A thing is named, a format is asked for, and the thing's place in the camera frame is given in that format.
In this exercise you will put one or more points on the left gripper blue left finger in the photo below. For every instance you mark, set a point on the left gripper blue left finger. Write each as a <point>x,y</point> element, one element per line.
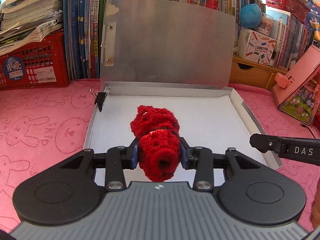
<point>132,153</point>

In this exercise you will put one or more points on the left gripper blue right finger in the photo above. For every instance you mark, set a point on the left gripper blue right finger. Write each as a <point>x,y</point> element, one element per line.
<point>186,155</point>

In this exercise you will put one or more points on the red crocheted yarn pouch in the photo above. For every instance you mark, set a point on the red crocheted yarn pouch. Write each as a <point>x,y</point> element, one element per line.
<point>159,152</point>

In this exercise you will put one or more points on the person right hand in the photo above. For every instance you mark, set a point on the person right hand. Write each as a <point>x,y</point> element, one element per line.
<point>315,212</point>

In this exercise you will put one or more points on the pink triangular house toy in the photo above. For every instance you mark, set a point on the pink triangular house toy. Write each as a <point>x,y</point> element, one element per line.
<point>297,92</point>

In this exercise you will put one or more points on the black binder clip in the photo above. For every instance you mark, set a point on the black binder clip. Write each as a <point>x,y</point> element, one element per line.
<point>99,98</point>

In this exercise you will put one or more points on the wooden drawer box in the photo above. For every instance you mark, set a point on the wooden drawer box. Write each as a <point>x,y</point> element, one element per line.
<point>253,74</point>

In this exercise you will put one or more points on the silver open storage box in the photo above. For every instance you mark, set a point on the silver open storage box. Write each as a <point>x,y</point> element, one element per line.
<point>209,113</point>

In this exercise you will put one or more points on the row of upright books right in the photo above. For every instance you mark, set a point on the row of upright books right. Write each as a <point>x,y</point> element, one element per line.
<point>179,30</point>

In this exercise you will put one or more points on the white printed cardboard box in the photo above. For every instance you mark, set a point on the white printed cardboard box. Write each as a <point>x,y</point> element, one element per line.
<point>255,47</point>

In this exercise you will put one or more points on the red plastic crate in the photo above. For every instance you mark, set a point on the red plastic crate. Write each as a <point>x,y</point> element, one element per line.
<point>36,65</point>

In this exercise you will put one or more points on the blue plush ball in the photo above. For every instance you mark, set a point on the blue plush ball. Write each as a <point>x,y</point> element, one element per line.
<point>250,16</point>

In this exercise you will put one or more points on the red basket top right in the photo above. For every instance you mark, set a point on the red basket top right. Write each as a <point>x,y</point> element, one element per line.
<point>298,8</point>

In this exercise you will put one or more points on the row of blue books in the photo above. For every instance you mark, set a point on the row of blue books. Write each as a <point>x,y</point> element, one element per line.
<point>83,27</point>

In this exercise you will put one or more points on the stack of books on crate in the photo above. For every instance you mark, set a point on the stack of books on crate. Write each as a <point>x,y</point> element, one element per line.
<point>26,21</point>

